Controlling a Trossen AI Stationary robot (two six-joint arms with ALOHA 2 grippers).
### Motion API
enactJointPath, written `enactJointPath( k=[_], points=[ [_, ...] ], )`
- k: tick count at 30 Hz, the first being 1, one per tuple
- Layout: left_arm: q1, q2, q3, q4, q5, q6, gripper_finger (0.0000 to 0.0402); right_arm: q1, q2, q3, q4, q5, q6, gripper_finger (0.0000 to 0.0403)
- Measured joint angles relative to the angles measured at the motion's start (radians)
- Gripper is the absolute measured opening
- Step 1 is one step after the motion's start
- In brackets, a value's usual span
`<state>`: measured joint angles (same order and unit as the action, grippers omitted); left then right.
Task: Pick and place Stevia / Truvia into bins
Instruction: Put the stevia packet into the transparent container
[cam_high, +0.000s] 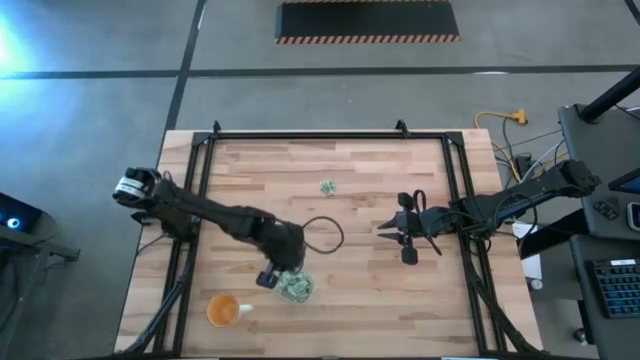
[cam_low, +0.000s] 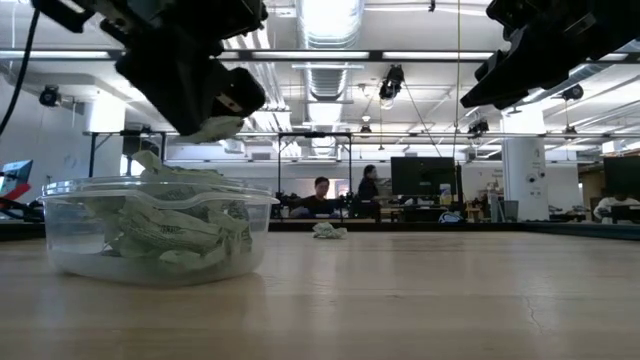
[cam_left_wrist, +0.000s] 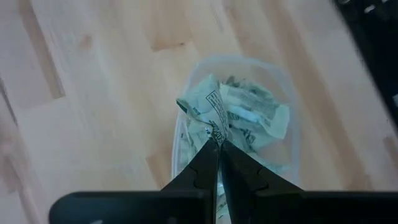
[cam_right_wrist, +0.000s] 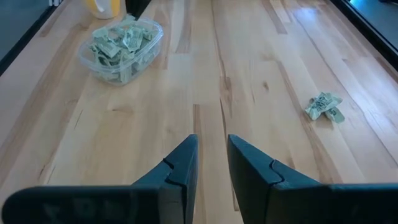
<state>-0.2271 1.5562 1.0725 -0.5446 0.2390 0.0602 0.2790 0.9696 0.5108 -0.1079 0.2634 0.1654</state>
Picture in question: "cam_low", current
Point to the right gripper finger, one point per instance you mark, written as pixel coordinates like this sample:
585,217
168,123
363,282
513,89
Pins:
510,92
520,60

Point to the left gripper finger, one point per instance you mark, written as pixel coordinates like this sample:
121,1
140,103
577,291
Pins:
170,90
240,92

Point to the clear plastic container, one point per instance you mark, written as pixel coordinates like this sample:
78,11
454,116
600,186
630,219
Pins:
65,250

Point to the black hanging box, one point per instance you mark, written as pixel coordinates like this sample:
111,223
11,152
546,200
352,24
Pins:
140,146

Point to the white round pillar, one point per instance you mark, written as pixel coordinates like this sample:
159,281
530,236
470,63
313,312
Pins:
525,180

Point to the grey waste bin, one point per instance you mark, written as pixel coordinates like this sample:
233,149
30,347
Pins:
511,211

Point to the black computer monitor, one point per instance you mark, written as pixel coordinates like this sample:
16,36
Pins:
422,175

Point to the person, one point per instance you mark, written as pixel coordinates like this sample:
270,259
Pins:
369,187
612,204
320,205

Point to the blue white bag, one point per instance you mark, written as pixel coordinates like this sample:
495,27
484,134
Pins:
451,218

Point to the large dark screen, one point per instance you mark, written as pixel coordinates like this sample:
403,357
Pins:
622,175

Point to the tilted computer screen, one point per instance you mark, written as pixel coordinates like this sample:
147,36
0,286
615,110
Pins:
17,170

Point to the black ceiling camera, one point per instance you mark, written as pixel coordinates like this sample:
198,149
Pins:
477,126

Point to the black dome camera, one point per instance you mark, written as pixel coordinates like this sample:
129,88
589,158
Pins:
48,96
572,92

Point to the black workstation frame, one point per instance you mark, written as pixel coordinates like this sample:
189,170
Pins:
315,134

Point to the silver ventilation duct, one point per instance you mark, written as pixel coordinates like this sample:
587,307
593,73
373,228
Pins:
327,30

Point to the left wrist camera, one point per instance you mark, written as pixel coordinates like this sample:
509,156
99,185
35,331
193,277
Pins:
60,12

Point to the black overhead camera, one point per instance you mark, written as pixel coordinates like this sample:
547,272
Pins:
392,80

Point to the black table frame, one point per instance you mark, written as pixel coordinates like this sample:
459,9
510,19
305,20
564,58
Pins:
575,231

